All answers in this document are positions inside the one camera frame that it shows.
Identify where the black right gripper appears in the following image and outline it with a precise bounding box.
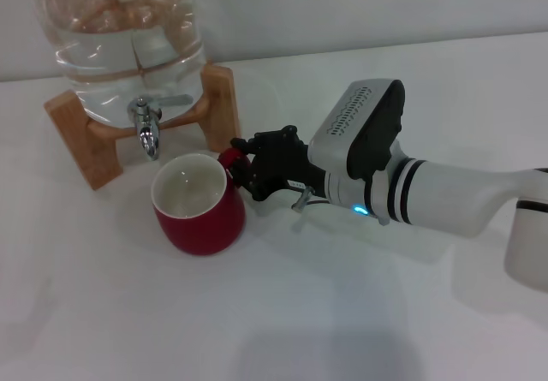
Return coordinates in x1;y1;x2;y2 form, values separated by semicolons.
229;126;330;203

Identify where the red ceramic cup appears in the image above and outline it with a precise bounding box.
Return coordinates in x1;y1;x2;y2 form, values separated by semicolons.
150;147;248;257

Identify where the chrome faucet tap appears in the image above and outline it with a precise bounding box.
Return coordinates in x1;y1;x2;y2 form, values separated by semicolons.
126;93;194;160

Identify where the wooden dispenser stand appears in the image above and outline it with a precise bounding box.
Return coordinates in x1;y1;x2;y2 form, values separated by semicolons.
43;62;243;192

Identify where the clear glass water dispenser jar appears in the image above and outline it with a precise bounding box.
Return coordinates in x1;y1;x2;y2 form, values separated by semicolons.
33;0;207;130

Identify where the right gripper cable with connector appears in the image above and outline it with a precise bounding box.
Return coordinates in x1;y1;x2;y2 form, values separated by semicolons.
291;186;331;211

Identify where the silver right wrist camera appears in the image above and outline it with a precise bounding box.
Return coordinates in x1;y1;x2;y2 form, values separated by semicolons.
308;79;406;181

